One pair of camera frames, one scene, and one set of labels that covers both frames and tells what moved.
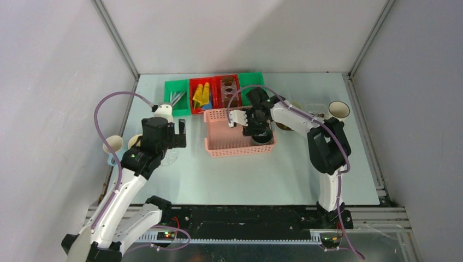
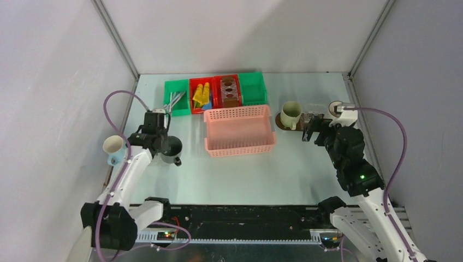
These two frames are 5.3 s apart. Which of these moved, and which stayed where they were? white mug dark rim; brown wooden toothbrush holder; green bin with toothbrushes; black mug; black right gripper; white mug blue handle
Moved: black right gripper; black mug
Stayed: white mug blue handle; green bin with toothbrushes; brown wooden toothbrush holder; white mug dark rim
